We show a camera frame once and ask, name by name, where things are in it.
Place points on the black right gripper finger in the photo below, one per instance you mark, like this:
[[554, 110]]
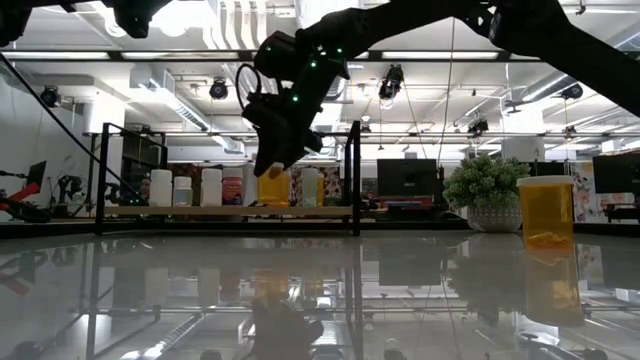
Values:
[[290, 152], [265, 155]]

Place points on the pink bottle white cap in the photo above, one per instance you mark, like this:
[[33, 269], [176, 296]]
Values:
[[232, 190]]

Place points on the tall white bottle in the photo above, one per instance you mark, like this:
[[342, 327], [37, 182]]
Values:
[[211, 189], [161, 189]]

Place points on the small translucent bottle white cap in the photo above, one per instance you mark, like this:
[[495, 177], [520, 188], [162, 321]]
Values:
[[182, 192]]

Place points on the wide orange pill bottle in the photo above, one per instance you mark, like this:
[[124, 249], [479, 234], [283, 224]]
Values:
[[547, 215]]

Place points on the black background robot arm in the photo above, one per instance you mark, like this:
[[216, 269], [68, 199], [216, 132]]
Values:
[[70, 185]]

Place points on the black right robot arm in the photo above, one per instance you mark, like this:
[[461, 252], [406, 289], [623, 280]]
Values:
[[550, 30]]

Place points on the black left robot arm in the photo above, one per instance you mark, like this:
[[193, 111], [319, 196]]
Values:
[[140, 15]]

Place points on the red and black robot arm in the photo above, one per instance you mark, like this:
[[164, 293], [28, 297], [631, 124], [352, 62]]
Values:
[[20, 197]]

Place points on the black monitor screen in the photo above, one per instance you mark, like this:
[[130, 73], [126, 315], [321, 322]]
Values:
[[407, 177], [617, 172]]

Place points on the person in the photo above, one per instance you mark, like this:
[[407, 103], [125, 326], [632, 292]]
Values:
[[145, 187]]

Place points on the dark equipment rack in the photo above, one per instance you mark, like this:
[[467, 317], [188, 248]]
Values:
[[137, 155]]

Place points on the green potted plant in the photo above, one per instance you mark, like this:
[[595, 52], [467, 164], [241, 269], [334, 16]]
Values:
[[487, 185]]

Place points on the black laptop screen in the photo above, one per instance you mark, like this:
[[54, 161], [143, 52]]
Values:
[[36, 172]]

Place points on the black cabinet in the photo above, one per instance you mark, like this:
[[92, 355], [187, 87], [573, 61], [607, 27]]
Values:
[[545, 168]]

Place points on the floral print panel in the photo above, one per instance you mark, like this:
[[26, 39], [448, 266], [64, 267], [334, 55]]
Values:
[[585, 200]]

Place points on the dark desk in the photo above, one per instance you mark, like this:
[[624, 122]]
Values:
[[620, 212]]

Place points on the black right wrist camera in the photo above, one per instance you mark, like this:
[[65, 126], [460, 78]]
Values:
[[260, 115]]

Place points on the black ceiling camera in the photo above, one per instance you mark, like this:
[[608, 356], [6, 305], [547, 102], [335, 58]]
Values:
[[218, 89], [50, 96], [571, 91], [391, 82], [478, 125]]

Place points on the black shelf frame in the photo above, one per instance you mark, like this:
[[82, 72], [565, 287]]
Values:
[[103, 175]]

